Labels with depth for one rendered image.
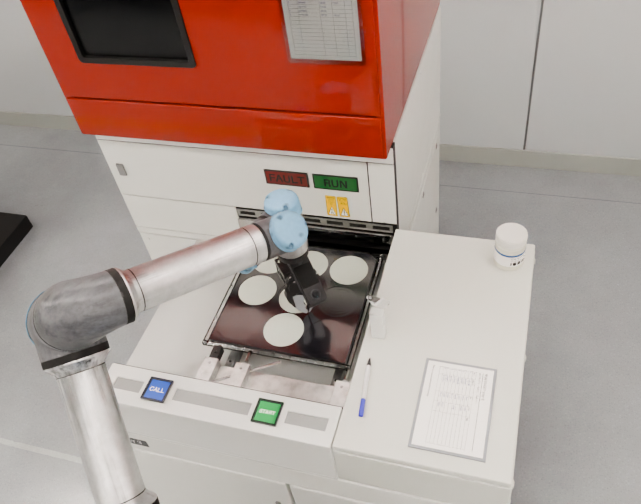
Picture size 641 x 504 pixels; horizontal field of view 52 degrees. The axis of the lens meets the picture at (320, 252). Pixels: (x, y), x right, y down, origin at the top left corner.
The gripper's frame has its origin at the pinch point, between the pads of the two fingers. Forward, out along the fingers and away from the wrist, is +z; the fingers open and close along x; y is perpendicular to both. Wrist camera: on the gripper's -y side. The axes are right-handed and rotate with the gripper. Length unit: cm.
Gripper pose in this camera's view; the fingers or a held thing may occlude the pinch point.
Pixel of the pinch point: (308, 310)
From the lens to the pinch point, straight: 160.7
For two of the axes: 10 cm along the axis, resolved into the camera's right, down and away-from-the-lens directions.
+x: -9.0, 3.9, -2.2
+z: 1.2, 6.9, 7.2
